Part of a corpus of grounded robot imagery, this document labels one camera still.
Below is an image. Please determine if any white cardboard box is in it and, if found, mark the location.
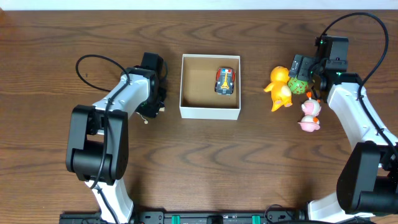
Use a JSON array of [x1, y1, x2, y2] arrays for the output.
[[179, 54, 241, 120]]

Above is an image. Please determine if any green polyhedral die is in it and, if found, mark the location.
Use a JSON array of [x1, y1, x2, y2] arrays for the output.
[[287, 78, 308, 95]]

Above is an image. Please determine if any orange duck toy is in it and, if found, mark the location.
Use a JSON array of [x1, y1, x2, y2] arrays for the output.
[[264, 66, 292, 112]]

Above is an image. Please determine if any pink planet figure toy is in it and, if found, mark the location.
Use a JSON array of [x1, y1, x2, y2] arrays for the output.
[[298, 92, 322, 133]]

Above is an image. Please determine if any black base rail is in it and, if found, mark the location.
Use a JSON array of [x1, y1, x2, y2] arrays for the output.
[[58, 210, 373, 224]]

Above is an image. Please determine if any white pellet drum toy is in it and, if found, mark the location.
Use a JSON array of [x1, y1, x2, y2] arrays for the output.
[[137, 106, 165, 124]]

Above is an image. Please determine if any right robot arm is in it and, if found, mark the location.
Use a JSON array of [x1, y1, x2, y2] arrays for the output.
[[289, 55, 397, 223]]

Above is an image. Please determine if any grey toy car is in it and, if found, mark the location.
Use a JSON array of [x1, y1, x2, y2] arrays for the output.
[[215, 67, 235, 95]]

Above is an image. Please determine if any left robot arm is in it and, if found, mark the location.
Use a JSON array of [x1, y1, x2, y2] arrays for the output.
[[66, 65, 165, 223]]

